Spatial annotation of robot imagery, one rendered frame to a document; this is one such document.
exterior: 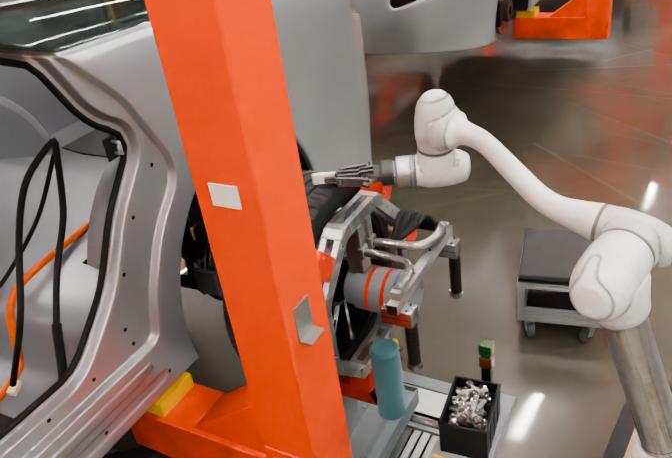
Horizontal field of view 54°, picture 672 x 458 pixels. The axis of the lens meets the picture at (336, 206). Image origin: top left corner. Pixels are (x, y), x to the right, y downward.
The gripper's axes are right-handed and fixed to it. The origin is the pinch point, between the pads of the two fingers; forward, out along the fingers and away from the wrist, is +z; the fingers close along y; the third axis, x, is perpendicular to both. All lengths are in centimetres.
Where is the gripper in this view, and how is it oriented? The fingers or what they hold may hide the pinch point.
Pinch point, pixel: (324, 178)
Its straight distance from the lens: 192.4
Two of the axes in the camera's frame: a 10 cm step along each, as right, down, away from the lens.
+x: -1.2, -8.8, -4.6
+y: 0.6, -4.7, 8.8
